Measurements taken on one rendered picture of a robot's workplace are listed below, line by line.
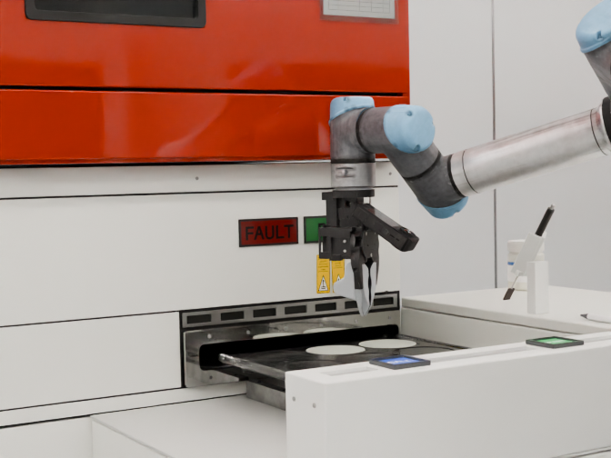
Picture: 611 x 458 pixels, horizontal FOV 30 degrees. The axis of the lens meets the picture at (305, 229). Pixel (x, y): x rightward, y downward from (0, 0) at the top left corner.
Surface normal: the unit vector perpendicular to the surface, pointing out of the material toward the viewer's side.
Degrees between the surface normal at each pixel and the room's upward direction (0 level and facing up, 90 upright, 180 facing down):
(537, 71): 90
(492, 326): 90
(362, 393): 90
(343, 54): 91
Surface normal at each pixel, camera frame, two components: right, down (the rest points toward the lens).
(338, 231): -0.43, 0.06
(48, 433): 0.51, 0.04
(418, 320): -0.86, 0.04
